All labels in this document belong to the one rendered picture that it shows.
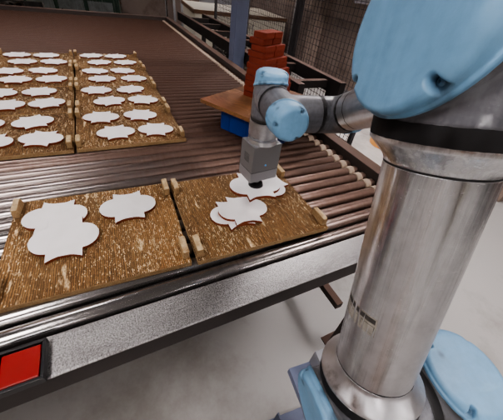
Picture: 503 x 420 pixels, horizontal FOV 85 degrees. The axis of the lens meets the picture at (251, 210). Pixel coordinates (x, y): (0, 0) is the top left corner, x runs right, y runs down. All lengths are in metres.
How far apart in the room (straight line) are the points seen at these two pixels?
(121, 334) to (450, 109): 0.63
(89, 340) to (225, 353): 1.02
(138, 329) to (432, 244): 0.56
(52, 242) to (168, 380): 0.97
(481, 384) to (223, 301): 0.46
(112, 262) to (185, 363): 0.95
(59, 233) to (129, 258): 0.19
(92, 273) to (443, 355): 0.68
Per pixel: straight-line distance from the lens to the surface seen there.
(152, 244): 0.76
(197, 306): 0.67
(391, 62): 0.22
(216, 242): 0.75
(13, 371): 0.69
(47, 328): 0.72
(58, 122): 1.45
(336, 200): 1.04
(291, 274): 0.74
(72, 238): 0.81
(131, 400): 1.58
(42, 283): 0.77
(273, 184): 0.81
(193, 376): 1.57
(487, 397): 0.49
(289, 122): 0.54
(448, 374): 0.46
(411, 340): 0.31
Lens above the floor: 1.49
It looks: 40 degrees down
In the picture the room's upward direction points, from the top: 9 degrees clockwise
